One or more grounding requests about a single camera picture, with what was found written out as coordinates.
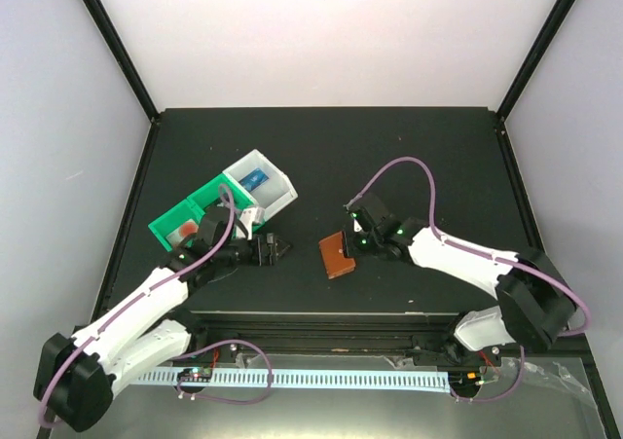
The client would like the brown leather card holder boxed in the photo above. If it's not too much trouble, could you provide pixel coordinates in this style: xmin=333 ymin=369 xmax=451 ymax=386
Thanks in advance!
xmin=318 ymin=232 xmax=356 ymax=279

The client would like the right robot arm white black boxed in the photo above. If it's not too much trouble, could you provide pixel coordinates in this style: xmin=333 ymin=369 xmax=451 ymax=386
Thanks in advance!
xmin=342 ymin=193 xmax=578 ymax=366

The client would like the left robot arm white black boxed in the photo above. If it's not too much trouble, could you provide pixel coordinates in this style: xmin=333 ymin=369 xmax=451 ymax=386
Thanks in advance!
xmin=33 ymin=205 xmax=292 ymax=432

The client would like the blue card in white bin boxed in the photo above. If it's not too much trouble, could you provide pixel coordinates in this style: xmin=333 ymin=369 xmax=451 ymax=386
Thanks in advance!
xmin=238 ymin=168 xmax=269 ymax=193

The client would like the red white card in bin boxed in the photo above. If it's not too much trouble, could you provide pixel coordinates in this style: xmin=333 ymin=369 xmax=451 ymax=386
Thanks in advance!
xmin=165 ymin=219 xmax=199 ymax=247

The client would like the white plastic bin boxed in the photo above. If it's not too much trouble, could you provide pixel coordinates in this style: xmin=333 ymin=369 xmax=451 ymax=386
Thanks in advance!
xmin=223 ymin=149 xmax=298 ymax=221

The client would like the green bin near white bin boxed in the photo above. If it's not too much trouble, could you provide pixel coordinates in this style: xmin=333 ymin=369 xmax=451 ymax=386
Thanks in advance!
xmin=184 ymin=173 xmax=257 ymax=215

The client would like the green bin at end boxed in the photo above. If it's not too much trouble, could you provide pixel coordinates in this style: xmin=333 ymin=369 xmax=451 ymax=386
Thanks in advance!
xmin=148 ymin=199 xmax=204 ymax=251

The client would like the small circuit board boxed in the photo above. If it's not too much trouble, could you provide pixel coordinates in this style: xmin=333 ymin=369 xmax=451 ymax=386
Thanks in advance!
xmin=177 ymin=367 xmax=212 ymax=384

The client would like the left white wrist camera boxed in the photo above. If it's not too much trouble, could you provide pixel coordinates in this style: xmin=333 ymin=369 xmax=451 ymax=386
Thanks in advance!
xmin=238 ymin=206 xmax=265 ymax=240

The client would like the black aluminium front rail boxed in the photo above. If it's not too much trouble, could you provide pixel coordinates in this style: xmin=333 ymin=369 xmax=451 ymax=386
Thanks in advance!
xmin=165 ymin=308 xmax=502 ymax=371

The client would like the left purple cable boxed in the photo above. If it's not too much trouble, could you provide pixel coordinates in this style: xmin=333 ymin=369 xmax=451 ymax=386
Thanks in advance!
xmin=36 ymin=181 xmax=239 ymax=430

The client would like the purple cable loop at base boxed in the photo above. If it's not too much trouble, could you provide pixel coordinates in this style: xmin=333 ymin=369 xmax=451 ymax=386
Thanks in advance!
xmin=174 ymin=339 xmax=277 ymax=404

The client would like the white slotted cable duct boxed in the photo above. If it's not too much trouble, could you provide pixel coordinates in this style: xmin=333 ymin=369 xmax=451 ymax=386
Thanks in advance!
xmin=132 ymin=367 xmax=450 ymax=393

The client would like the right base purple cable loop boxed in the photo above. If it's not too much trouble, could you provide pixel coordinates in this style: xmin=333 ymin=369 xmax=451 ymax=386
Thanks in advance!
xmin=450 ymin=346 xmax=527 ymax=405

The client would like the right black frame post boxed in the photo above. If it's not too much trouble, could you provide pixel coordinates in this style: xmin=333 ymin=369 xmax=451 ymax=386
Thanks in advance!
xmin=496 ymin=0 xmax=576 ymax=121

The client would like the black frame post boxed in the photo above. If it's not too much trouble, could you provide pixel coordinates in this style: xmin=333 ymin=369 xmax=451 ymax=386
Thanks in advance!
xmin=82 ymin=0 xmax=160 ymax=122
xmin=496 ymin=0 xmax=576 ymax=121

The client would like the left black frame post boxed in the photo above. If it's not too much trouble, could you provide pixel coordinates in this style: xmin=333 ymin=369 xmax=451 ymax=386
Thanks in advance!
xmin=82 ymin=0 xmax=160 ymax=122

